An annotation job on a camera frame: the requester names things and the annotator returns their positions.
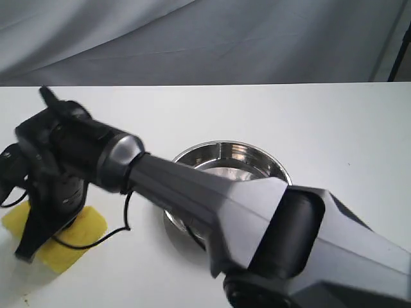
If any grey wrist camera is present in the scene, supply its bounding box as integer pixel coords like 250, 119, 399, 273
1, 143, 29, 208

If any black stand pole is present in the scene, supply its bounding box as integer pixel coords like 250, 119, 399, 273
387, 25, 411, 82

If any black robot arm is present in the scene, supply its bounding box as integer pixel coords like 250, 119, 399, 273
15, 87, 410, 307

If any grey fabric backdrop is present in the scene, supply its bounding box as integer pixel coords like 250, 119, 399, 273
1, 1, 410, 86

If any yellow sponge block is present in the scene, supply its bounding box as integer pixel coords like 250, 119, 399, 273
1, 201, 107, 275

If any black camera cable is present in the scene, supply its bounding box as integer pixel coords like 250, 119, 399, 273
0, 185, 136, 250

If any round stainless steel dish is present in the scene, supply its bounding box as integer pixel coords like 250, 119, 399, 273
162, 139, 293, 251

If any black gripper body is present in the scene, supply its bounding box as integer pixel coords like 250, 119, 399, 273
28, 173, 89, 228

